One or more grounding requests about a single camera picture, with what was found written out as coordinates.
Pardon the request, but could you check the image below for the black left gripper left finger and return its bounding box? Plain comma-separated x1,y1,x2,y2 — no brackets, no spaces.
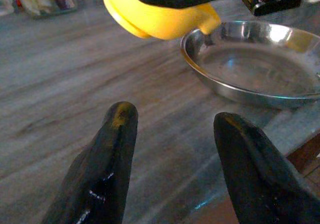
41,101,139,224

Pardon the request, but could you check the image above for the clear plastic food container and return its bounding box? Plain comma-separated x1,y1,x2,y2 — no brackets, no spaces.
11,0,79,18

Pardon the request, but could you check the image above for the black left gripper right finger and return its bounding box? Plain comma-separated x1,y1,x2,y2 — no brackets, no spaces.
213,112,320,224

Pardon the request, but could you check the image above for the round stainless steel plate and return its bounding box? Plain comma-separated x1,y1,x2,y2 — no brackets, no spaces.
180,20,320,110

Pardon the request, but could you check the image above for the yellow plastic cup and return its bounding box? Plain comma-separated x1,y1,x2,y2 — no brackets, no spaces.
99,0,222,40

